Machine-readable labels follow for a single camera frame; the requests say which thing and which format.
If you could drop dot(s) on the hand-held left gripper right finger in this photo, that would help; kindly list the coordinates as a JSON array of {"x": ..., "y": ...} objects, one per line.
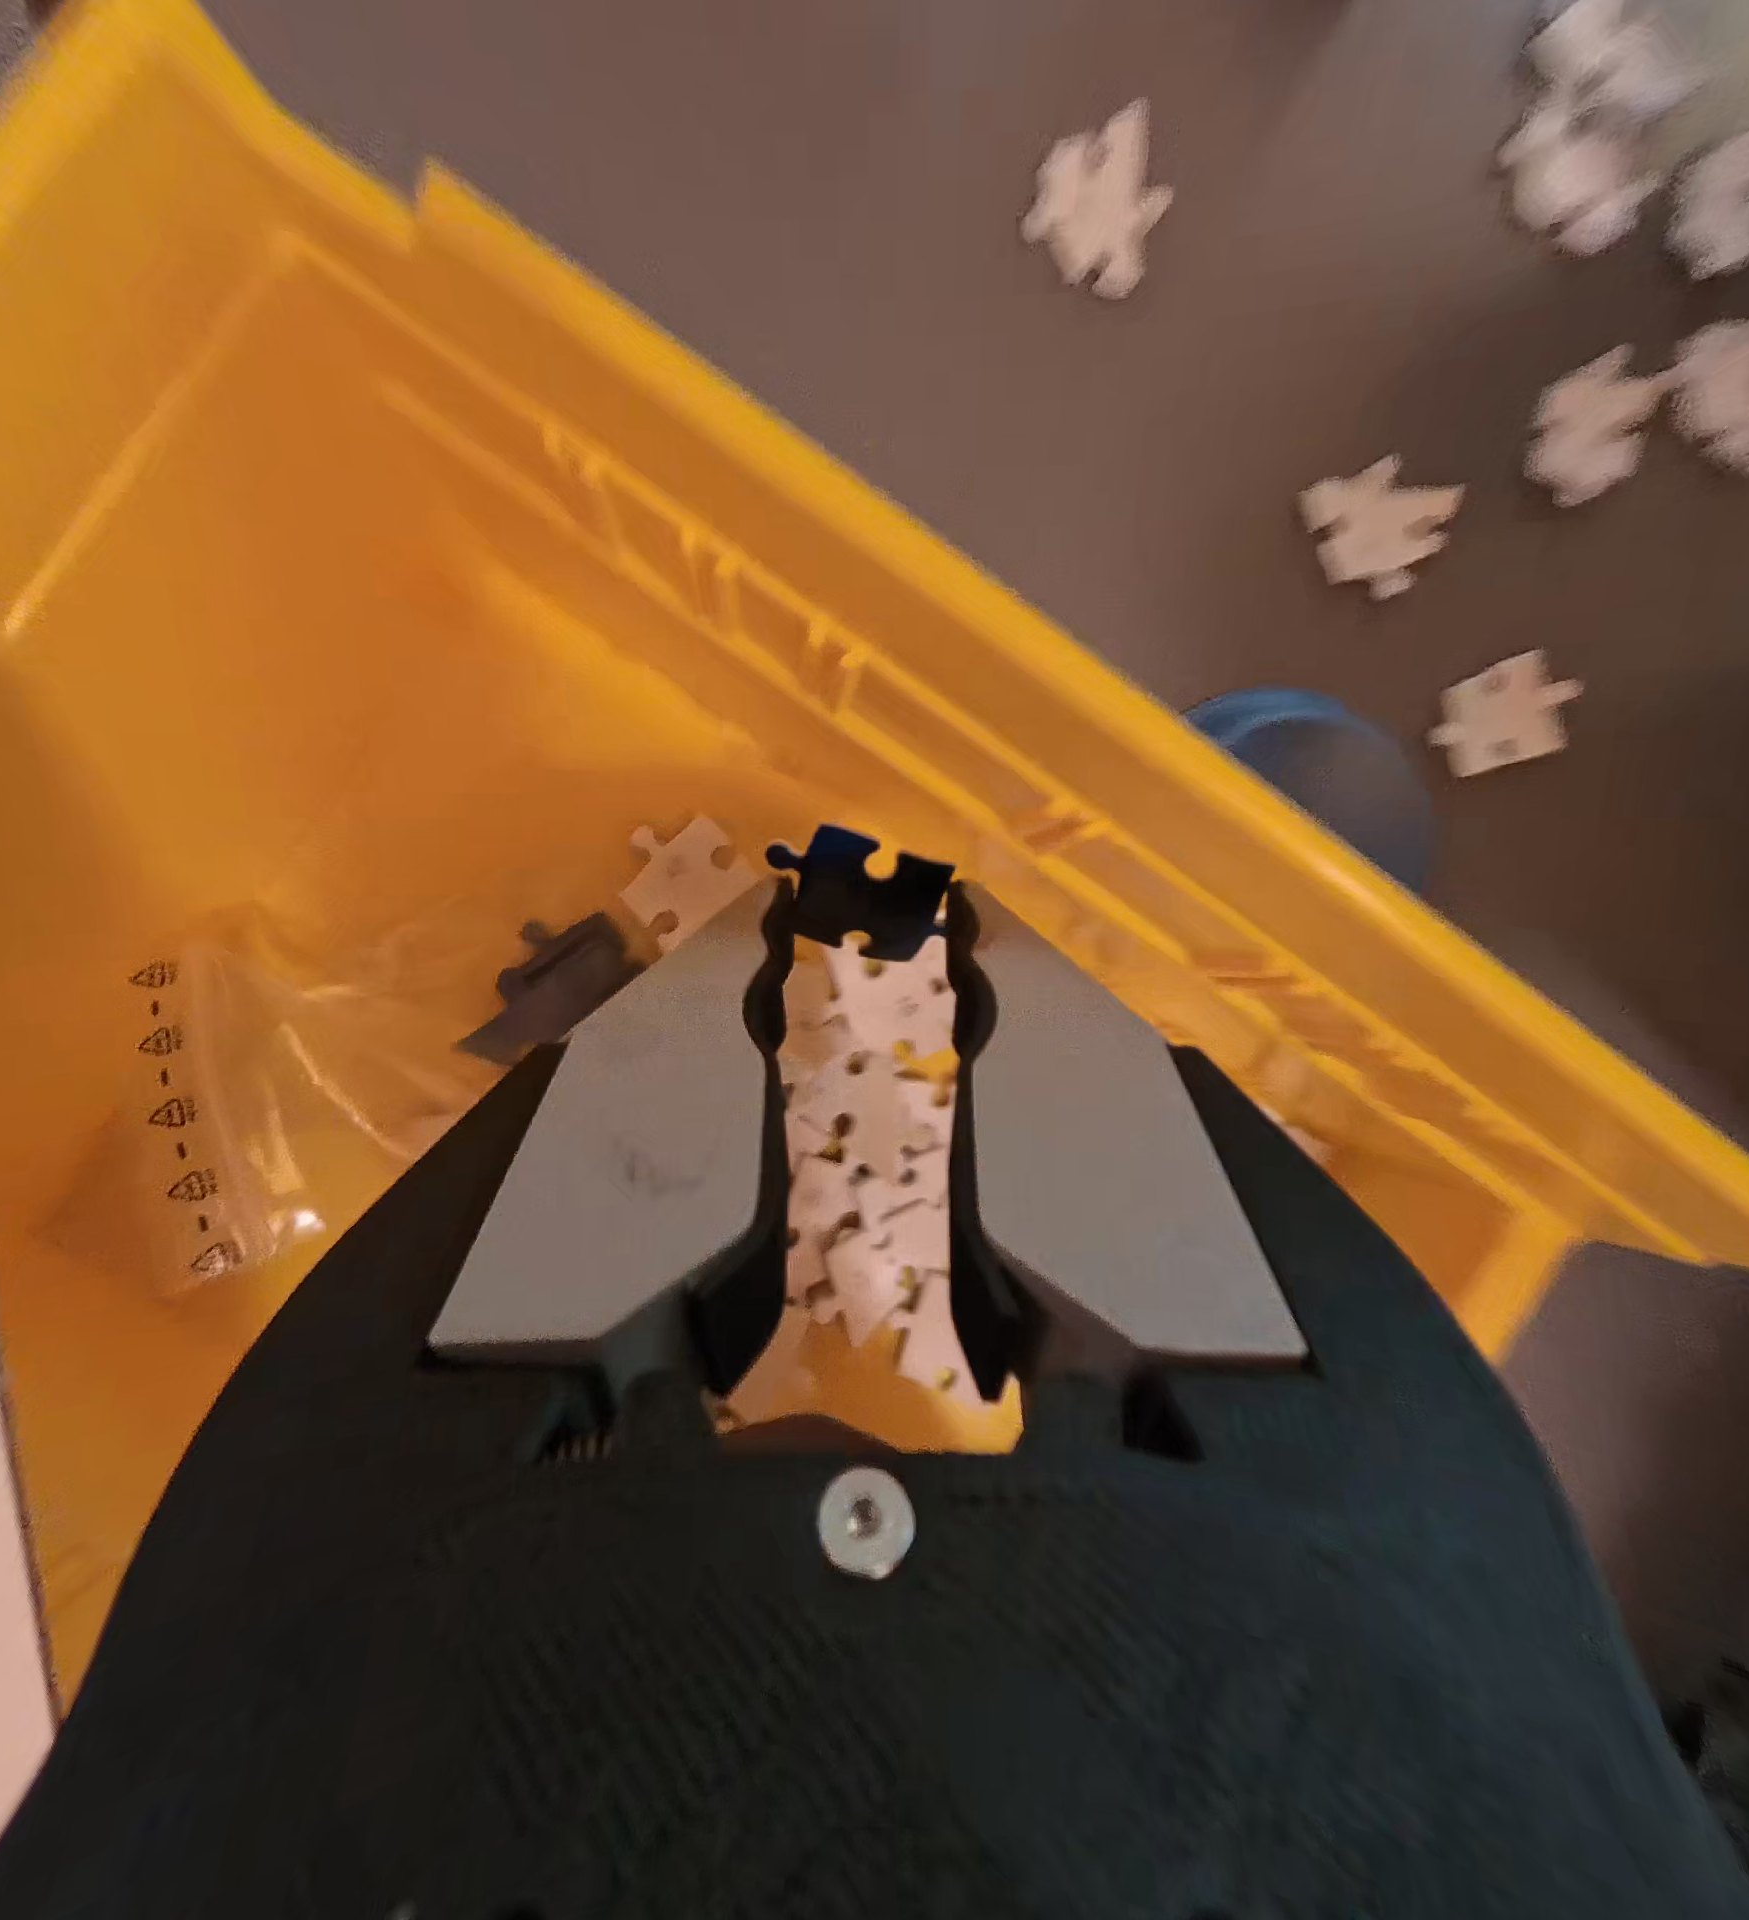
[{"x": 1114, "y": 1185}]

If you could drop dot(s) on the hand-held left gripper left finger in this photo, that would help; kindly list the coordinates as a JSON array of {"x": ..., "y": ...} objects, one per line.
[{"x": 619, "y": 1171}]

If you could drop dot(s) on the heap of white puzzle pieces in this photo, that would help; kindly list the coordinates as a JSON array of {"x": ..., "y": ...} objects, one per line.
[{"x": 859, "y": 1171}]

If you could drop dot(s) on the blue puzzle piece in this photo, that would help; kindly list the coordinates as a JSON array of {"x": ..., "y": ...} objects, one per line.
[{"x": 859, "y": 901}]

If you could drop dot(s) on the yellow plastic bin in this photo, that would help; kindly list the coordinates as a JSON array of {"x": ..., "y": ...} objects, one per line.
[{"x": 363, "y": 601}]

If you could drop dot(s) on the dark grey puzzle piece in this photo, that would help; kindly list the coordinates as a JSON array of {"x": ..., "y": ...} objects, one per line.
[{"x": 553, "y": 975}]

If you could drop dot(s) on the single white puzzle piece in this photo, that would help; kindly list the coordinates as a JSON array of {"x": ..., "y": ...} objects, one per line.
[{"x": 682, "y": 873}]

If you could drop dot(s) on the scattered white puzzle pieces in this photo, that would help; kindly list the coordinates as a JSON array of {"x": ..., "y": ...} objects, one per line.
[{"x": 1377, "y": 525}]

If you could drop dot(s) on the clear plastic bag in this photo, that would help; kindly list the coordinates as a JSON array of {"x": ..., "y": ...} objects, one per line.
[{"x": 214, "y": 1141}]

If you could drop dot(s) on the blue round plastic base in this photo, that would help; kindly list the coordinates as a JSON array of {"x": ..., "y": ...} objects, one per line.
[{"x": 1338, "y": 773}]

